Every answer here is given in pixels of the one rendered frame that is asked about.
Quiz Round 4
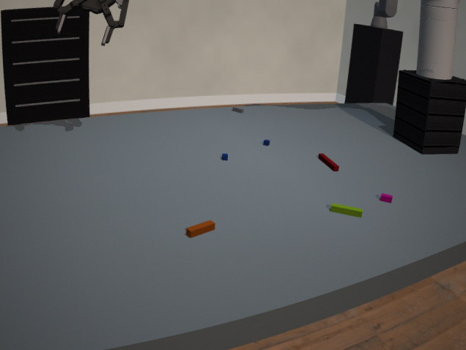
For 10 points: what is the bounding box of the lime green rod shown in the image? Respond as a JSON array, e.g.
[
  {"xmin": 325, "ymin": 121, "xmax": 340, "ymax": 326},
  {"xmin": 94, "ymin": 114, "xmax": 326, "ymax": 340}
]
[{"xmin": 330, "ymin": 203, "xmax": 363, "ymax": 217}]

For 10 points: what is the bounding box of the orange rod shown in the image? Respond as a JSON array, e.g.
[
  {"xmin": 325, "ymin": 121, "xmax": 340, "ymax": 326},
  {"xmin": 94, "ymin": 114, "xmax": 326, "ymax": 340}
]
[{"xmin": 186, "ymin": 220, "xmax": 215, "ymax": 238}]

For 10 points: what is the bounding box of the magenta block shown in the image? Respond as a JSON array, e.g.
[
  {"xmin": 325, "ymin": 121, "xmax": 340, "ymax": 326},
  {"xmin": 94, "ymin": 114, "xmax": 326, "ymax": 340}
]
[{"xmin": 380, "ymin": 193, "xmax": 393, "ymax": 203}]

